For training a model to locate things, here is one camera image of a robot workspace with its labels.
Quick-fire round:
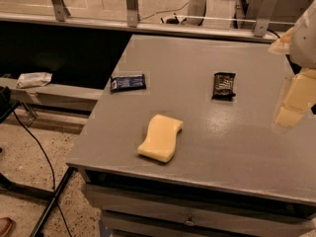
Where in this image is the metal railing post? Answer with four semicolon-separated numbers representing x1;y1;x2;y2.
254;0;277;38
126;0;139;28
51;0;70;22

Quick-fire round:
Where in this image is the white crumpled cloth bag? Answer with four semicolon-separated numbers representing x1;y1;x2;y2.
17;72;52;89

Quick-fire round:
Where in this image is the grey pillar base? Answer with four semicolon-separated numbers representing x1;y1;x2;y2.
187;0;206;26

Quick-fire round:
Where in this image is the grey cabinet drawer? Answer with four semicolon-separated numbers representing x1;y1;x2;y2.
83;184;315;237

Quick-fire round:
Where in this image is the metal railing post left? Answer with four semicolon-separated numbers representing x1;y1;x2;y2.
51;0;70;22

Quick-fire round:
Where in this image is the blue snack bar wrapper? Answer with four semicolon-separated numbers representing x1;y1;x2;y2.
111;74;146;93

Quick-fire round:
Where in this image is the brown shoe tip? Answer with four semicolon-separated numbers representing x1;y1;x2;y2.
0;217;13;237

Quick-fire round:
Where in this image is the metal railing post middle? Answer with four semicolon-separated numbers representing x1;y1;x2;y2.
126;0;139;28

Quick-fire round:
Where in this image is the yellow curved sponge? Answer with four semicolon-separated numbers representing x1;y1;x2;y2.
137;115;184;163

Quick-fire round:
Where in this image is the black rxbar chocolate wrapper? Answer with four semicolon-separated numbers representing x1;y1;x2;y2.
212;72;236;101

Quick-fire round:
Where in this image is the black floor cable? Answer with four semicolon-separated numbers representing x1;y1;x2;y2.
12;111;74;237

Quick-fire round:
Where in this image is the black tripod leg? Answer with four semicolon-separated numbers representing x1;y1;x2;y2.
30;167;74;237

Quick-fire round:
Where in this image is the grey low shelf bench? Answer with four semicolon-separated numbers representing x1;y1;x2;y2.
0;78;103;112

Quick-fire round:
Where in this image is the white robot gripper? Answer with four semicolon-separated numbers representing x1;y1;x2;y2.
268;0;316;127

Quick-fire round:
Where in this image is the metal railing post right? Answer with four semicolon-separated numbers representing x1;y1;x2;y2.
254;0;277;38

